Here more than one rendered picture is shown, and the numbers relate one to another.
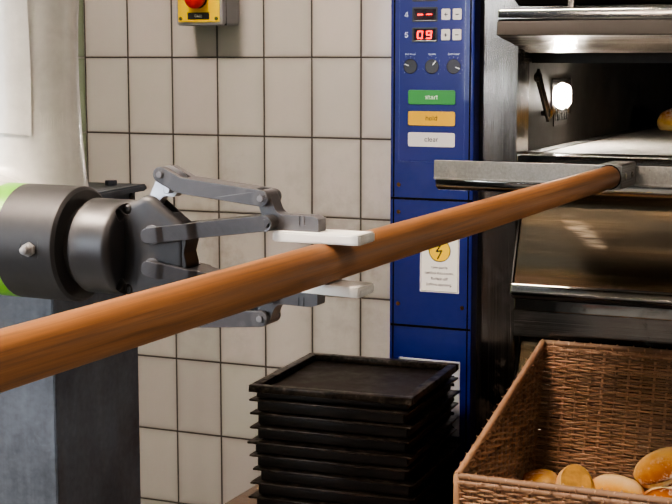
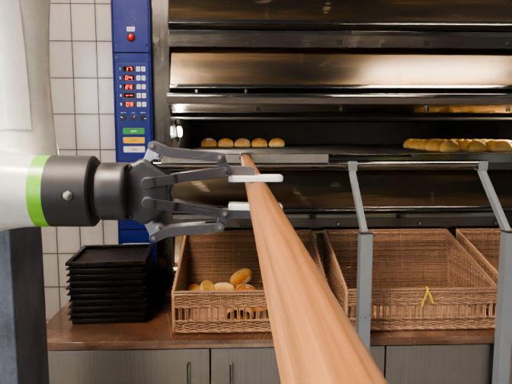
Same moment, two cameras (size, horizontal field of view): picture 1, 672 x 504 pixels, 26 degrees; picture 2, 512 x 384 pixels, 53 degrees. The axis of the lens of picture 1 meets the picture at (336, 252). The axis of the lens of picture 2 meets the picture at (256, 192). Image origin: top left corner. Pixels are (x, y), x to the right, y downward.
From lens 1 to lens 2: 0.56 m
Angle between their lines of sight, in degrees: 25
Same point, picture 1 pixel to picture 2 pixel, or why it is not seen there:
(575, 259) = (197, 196)
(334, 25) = (85, 100)
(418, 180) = not seen: hidden behind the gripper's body
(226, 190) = (197, 153)
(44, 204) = (75, 166)
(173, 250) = (161, 190)
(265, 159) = not seen: hidden behind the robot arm
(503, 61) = (164, 116)
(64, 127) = (49, 126)
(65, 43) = (46, 76)
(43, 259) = (78, 201)
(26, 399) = not seen: outside the picture
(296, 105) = (68, 136)
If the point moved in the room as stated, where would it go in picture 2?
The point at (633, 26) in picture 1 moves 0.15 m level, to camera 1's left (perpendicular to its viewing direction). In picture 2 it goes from (224, 100) to (188, 99)
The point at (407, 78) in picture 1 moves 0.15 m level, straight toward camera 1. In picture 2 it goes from (122, 123) to (127, 122)
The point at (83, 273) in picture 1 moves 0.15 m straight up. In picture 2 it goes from (105, 208) to (100, 84)
